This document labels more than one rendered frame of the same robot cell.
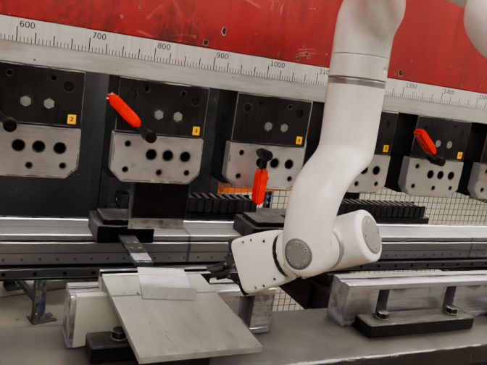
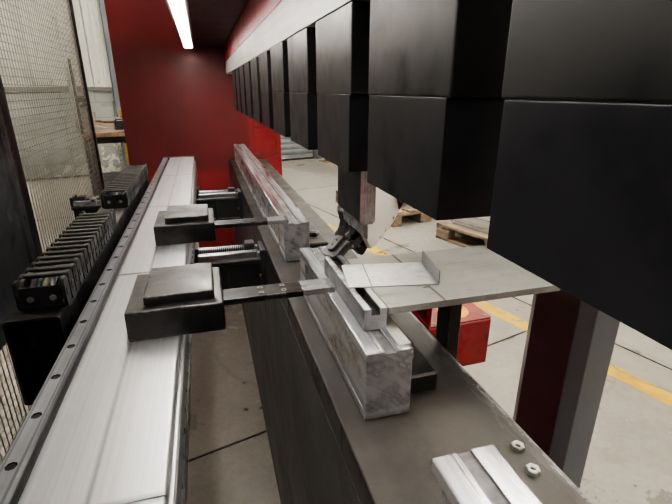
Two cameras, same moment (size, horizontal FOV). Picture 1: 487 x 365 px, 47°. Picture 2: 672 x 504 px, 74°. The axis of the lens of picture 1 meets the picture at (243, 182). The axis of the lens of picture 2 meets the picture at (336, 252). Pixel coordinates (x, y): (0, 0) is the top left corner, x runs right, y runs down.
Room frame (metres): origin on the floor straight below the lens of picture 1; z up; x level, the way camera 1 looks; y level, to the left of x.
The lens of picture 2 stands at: (0.86, 0.73, 1.26)
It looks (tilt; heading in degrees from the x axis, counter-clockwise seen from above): 20 degrees down; 280
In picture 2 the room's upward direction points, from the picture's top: straight up
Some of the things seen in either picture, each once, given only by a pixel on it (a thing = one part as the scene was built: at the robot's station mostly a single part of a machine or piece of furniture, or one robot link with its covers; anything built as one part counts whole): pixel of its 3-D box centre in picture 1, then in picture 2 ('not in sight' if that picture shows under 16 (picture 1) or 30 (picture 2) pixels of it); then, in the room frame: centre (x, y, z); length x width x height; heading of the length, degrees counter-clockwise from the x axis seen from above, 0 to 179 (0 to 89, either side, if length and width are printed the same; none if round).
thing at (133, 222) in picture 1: (159, 203); (355, 194); (0.94, 0.14, 1.13); 0.10 x 0.02 x 0.10; 116
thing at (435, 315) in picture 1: (416, 321); (305, 231); (1.15, -0.43, 0.89); 0.30 x 0.05 x 0.03; 116
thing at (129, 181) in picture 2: (364, 207); (128, 182); (1.64, -0.37, 1.02); 0.44 x 0.06 x 0.04; 116
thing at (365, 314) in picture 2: (156, 278); (351, 288); (0.94, 0.13, 0.99); 0.20 x 0.03 x 0.03; 116
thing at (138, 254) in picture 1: (128, 235); (237, 289); (1.08, 0.22, 1.01); 0.26 x 0.12 x 0.05; 26
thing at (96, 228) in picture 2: (188, 201); (77, 248); (1.39, 0.13, 1.02); 0.37 x 0.06 x 0.04; 116
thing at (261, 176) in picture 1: (259, 176); not in sight; (0.95, -0.03, 1.20); 0.04 x 0.02 x 0.10; 26
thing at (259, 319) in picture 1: (174, 308); (342, 312); (0.96, 0.09, 0.92); 0.39 x 0.06 x 0.10; 116
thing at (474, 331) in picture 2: not in sight; (437, 313); (0.79, -0.27, 0.75); 0.20 x 0.16 x 0.18; 118
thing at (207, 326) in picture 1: (175, 311); (446, 273); (0.81, 0.08, 1.00); 0.26 x 0.18 x 0.01; 26
